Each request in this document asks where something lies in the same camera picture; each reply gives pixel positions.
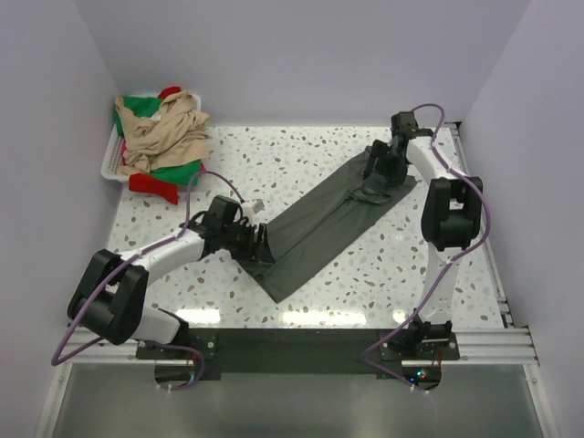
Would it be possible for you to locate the green t shirt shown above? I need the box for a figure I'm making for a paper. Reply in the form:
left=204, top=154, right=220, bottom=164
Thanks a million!
left=113, top=94, right=206, bottom=188

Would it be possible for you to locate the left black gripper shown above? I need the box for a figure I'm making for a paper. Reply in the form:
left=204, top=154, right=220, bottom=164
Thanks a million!
left=221, top=220, right=275, bottom=264

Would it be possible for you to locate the white plastic basket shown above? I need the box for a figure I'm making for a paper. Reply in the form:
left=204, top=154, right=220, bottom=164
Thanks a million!
left=100, top=93, right=203, bottom=184

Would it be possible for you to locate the aluminium frame rail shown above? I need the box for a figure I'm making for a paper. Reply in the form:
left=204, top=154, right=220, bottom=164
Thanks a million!
left=57, top=323, right=542, bottom=366

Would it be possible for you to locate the beige t shirt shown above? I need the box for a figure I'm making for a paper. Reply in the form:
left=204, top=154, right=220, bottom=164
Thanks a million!
left=114, top=91, right=210, bottom=176

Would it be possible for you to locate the red t shirt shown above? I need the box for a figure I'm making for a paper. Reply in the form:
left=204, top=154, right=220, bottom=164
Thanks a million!
left=127, top=85, right=209, bottom=205

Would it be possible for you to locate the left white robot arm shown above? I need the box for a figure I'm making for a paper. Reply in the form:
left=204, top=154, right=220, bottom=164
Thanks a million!
left=51, top=195, right=275, bottom=365

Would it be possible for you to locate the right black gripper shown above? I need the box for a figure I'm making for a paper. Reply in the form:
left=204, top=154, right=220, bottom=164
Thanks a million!
left=363, top=140, right=409, bottom=189

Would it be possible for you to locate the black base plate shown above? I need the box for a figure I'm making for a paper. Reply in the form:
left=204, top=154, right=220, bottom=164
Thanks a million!
left=136, top=325, right=461, bottom=389

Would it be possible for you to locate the purple cable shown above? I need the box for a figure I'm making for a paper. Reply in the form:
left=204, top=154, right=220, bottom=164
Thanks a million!
left=360, top=103, right=492, bottom=380
left=50, top=171, right=245, bottom=393

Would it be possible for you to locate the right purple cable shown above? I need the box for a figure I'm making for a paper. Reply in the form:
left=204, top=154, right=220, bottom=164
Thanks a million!
left=360, top=103, right=492, bottom=380

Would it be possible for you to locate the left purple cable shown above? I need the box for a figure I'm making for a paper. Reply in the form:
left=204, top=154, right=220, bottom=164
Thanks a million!
left=50, top=171, right=245, bottom=393

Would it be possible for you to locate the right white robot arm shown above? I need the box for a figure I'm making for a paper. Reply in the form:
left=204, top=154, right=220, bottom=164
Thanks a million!
left=363, top=105, right=486, bottom=359

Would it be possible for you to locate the dark grey t shirt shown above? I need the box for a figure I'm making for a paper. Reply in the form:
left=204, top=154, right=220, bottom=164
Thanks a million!
left=239, top=149, right=417, bottom=303

